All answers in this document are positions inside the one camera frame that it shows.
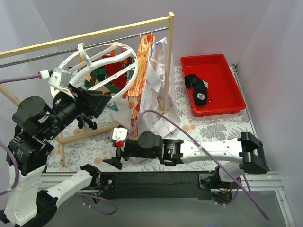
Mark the white shirt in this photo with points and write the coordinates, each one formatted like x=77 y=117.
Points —
x=154 y=85

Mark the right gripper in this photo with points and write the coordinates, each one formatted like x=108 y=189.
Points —
x=120 y=152

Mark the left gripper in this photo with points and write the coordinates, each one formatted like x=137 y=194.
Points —
x=83 y=104

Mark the red plastic tray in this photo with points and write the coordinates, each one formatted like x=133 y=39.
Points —
x=224 y=96

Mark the teal clothes clip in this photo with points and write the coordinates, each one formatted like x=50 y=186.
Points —
x=112 y=106

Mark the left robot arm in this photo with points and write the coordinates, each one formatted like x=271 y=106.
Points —
x=36 y=125

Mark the white round clip hanger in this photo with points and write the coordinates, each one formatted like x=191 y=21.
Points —
x=80 y=64

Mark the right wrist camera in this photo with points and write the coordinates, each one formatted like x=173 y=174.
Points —
x=118 y=136

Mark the floral table mat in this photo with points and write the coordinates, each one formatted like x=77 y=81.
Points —
x=95 y=149

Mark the wooden clothes rack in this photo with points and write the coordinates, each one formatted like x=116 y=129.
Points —
x=170 y=19

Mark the red sock rear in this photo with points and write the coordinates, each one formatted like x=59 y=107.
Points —
x=111 y=69

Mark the beige brown striped sock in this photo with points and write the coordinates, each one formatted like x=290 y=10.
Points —
x=94 y=77

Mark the orange floral dress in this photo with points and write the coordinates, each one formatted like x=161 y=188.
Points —
x=135 y=91

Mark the green compartment box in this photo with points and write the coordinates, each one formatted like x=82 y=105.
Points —
x=109 y=70

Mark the black base bar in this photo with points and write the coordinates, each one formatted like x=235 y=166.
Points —
x=150 y=185

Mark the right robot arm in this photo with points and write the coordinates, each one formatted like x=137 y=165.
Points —
x=243 y=155

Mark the black sock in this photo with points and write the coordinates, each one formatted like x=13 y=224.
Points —
x=200 y=92
x=84 y=122

